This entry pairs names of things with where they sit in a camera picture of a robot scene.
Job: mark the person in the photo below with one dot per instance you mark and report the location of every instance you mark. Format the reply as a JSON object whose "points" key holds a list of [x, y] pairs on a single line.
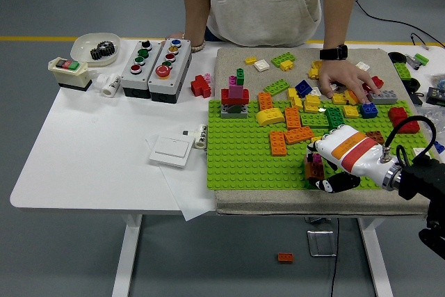
{"points": [[260, 5]]}

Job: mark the narrow yellow brick stack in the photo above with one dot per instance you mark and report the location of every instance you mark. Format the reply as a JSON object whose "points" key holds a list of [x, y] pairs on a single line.
{"points": [[295, 98]]}

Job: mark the small lime brick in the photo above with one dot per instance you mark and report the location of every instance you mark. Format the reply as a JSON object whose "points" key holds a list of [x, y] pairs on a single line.
{"points": [[421, 58]]}

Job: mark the black electronic device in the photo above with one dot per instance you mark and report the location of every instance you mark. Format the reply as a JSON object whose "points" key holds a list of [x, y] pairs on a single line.
{"points": [[436, 96]]}

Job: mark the white paper sheet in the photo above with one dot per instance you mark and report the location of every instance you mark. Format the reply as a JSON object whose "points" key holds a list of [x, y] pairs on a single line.
{"points": [[189, 203]]}

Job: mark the yellow curved brick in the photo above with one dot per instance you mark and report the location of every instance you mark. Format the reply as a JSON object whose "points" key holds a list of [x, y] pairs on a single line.
{"points": [[270, 116]]}

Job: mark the narrow green tower brick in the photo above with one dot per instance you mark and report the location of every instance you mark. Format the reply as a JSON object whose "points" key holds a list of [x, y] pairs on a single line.
{"points": [[240, 76]]}

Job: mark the lime long brick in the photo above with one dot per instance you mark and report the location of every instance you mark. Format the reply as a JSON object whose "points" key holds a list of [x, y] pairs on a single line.
{"points": [[314, 120], [277, 87], [282, 57]]}

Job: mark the small grey plug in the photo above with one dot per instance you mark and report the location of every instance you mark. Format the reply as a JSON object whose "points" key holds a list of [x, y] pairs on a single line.
{"points": [[186, 133]]}

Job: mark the clear bag of blue parts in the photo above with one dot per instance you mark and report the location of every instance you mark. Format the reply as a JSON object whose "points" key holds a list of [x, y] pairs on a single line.
{"points": [[438, 80]]}

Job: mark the blue brick with circle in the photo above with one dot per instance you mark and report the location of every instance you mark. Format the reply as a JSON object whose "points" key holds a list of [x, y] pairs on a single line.
{"points": [[304, 88]]}

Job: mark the white tile brick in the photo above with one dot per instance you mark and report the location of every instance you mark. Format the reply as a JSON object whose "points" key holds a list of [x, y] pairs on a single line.
{"points": [[362, 66], [261, 65], [334, 85], [315, 91]]}

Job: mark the grey under-table bracket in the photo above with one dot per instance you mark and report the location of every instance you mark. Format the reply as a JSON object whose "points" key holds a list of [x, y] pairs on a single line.
{"points": [[318, 220]]}

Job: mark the black wrist watch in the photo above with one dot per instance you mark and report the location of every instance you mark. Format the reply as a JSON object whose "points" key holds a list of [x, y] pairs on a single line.
{"points": [[333, 53]]}

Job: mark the green studded baseplate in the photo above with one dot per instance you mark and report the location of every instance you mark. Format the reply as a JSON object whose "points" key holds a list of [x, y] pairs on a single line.
{"points": [[243, 158]]}

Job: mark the small yellow brick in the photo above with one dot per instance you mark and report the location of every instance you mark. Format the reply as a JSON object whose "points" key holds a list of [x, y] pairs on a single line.
{"points": [[251, 60], [286, 65]]}

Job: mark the orange small brick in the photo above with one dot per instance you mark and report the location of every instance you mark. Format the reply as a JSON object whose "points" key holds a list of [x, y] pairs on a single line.
{"points": [[350, 97]]}

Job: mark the red tower brick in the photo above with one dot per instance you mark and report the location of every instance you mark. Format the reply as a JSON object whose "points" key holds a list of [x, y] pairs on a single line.
{"points": [[226, 96]]}

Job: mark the grey emergency stop control box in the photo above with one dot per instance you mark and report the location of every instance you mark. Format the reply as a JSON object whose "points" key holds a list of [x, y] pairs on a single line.
{"points": [[181, 64]]}

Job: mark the blue square brick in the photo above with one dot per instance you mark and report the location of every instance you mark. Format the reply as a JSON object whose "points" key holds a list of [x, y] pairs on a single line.
{"points": [[369, 110]]}

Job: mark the white pipe fitting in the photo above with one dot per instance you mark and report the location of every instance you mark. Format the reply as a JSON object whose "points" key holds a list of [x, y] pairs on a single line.
{"points": [[110, 85]]}

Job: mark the grey four-button control box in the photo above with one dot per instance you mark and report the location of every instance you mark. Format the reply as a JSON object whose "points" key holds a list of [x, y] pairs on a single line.
{"points": [[150, 64]]}

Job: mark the metal floor plate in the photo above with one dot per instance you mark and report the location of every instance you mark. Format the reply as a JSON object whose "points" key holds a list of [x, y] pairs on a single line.
{"points": [[321, 243]]}

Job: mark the brown square brick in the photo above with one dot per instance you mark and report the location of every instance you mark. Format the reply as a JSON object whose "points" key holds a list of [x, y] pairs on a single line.
{"points": [[376, 135], [314, 171]]}

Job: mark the red long brick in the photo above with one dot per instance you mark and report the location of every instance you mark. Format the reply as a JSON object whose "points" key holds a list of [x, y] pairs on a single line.
{"points": [[410, 127]]}

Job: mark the cream red-green switch box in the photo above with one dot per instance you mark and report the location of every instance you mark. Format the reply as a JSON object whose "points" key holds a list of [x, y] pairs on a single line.
{"points": [[69, 76]]}

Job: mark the yellow square brick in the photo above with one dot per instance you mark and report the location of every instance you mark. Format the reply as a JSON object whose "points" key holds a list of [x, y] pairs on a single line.
{"points": [[315, 139], [317, 64], [351, 111], [314, 73]]}

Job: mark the small pink tower brick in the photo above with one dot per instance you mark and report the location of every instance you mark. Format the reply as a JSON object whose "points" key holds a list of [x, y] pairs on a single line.
{"points": [[232, 80]]}

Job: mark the dark green long brick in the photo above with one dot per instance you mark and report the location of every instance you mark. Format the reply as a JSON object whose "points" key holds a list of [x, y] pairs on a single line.
{"points": [[335, 118]]}

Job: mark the red rounded brick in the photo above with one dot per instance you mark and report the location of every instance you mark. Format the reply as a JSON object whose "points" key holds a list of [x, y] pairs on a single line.
{"points": [[377, 82]]}

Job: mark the red brick cluster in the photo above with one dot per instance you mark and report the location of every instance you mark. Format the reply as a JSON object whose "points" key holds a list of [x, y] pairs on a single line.
{"points": [[199, 85]]}

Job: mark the white table leg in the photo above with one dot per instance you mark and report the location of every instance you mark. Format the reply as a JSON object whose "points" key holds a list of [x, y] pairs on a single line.
{"points": [[375, 258], [127, 258]]}

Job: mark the orange long brick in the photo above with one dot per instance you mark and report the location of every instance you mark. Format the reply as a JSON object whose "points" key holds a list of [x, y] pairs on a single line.
{"points": [[292, 118], [266, 101], [278, 143], [299, 135]]}

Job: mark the person's left hand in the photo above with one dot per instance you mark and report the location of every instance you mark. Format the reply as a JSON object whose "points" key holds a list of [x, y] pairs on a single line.
{"points": [[342, 74]]}

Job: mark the person's left forearm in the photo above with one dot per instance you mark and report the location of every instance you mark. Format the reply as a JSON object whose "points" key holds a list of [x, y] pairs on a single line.
{"points": [[340, 12]]}

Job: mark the yellow flat brick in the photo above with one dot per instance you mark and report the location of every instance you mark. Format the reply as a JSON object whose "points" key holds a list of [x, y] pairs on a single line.
{"points": [[339, 99]]}

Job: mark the white wall switch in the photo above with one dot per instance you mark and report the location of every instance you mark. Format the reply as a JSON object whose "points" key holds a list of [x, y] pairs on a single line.
{"points": [[170, 152]]}

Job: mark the white bowl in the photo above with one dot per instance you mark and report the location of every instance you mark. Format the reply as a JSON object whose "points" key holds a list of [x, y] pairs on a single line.
{"points": [[81, 46]]}

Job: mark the small black part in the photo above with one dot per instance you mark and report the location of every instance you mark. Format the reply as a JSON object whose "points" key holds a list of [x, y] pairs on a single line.
{"points": [[416, 98]]}

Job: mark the clear plastic bag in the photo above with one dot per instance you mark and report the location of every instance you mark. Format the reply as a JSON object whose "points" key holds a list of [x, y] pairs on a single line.
{"points": [[434, 114]]}

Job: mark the black gear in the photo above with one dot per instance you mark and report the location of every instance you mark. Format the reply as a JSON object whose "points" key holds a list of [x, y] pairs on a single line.
{"points": [[102, 50]]}

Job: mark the white labelled tube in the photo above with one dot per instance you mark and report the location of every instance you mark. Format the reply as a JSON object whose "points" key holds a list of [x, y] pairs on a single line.
{"points": [[201, 137]]}

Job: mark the lime studded plate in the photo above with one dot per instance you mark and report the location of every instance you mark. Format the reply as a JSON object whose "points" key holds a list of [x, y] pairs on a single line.
{"points": [[402, 71]]}

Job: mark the red square brick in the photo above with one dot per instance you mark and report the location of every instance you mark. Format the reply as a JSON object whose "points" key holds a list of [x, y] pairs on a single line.
{"points": [[398, 114]]}

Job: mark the grey long brick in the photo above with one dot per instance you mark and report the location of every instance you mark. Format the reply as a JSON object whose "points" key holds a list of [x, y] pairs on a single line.
{"points": [[384, 97]]}

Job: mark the grey tower base brick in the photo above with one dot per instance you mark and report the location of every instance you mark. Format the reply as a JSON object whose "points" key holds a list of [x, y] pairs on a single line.
{"points": [[234, 112]]}

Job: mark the person's right hand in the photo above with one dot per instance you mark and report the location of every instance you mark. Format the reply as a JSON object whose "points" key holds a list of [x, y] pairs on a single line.
{"points": [[177, 35]]}

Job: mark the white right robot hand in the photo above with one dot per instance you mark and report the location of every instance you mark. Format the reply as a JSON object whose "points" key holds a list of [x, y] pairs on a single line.
{"points": [[351, 152]]}

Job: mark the black tape roll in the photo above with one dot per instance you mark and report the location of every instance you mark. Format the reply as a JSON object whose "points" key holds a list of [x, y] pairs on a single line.
{"points": [[413, 83]]}

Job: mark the grey clear part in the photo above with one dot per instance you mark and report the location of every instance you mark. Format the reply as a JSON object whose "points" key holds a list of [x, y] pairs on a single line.
{"points": [[412, 61]]}

